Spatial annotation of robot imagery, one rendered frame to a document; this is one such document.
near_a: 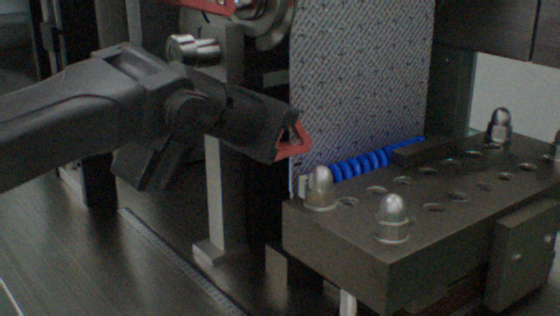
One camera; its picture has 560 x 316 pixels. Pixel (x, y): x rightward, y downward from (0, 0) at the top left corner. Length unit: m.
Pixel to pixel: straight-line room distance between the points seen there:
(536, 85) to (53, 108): 3.30
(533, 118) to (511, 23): 2.81
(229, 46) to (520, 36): 0.39
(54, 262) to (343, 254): 0.41
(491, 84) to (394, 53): 3.00
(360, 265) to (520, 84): 3.12
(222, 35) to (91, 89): 0.26
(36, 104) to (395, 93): 0.49
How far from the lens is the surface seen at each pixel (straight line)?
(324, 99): 0.72
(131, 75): 0.52
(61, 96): 0.47
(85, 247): 0.88
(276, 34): 0.68
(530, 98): 3.65
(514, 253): 0.71
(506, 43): 0.88
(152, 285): 0.78
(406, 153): 0.76
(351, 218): 0.64
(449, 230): 0.63
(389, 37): 0.77
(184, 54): 0.69
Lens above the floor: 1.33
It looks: 22 degrees down
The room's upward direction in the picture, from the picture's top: straight up
